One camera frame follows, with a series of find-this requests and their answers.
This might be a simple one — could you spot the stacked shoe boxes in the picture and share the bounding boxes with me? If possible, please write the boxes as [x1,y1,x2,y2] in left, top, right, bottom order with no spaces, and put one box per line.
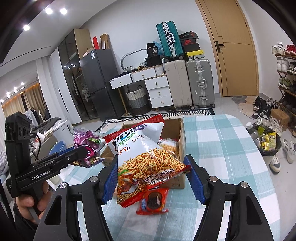
[179,31,205,61]

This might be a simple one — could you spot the white sneaker on floor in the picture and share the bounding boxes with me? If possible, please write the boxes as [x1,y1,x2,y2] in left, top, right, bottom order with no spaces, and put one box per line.
[282,136,296,164]

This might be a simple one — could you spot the wooden door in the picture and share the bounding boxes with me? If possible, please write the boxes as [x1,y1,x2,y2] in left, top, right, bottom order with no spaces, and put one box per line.
[196,1,259,97]

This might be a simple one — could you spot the wooden shoe rack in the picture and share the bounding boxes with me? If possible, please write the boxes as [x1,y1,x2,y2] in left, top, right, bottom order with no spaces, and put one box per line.
[271,42,295,137]

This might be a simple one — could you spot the black refrigerator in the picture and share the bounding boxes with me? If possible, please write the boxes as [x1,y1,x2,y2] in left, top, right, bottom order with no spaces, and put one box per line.
[79,49,125,121]

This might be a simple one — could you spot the silver aluminium suitcase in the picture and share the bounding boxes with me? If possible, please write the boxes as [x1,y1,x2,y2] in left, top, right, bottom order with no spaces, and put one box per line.
[186,58,215,108]

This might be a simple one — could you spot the black trash bin with wrappers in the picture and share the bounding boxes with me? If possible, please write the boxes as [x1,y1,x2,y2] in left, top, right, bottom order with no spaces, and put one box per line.
[253,125,281,156]

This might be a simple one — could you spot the dark glass cabinet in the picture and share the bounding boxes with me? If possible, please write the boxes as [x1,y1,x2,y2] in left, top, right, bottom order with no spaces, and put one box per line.
[58,30,90,121]

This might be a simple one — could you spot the black bag on desk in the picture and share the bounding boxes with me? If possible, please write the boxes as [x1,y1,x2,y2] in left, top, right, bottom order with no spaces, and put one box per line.
[145,42,162,67]

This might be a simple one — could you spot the white red noodle snack bag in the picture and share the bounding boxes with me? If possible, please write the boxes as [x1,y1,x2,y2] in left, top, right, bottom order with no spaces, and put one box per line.
[158,138,179,157]

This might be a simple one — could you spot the white drawer desk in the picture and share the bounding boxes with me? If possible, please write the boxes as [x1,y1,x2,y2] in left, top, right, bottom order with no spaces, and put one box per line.
[110,65,173,108]

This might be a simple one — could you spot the teal suitcase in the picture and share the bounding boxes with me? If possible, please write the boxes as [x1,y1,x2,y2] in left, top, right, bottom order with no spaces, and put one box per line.
[156,21,184,60]

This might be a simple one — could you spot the blue plastic basin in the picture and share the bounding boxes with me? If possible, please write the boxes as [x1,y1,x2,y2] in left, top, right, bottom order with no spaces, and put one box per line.
[49,141,67,155]

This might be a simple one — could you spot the red Oreo cookie pack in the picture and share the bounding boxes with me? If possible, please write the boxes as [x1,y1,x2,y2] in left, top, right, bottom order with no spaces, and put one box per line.
[136,188,169,215]

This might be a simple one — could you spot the teal checkered tablecloth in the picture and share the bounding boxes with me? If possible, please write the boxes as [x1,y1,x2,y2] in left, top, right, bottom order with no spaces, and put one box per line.
[55,114,282,241]

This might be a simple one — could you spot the person's left hand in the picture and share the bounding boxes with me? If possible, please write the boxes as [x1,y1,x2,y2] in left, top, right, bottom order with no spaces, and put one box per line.
[16,181,52,224]

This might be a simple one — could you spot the small cardboard box on floor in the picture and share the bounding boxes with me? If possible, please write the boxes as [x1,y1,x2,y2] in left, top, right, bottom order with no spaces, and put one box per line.
[271,109,290,131]

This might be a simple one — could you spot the woven laundry basket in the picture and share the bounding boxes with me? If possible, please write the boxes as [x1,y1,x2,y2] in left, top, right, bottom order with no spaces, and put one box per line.
[126,85,151,117]

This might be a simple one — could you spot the beige suitcase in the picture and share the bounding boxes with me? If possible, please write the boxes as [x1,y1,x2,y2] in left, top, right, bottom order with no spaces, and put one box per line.
[164,60,192,108]

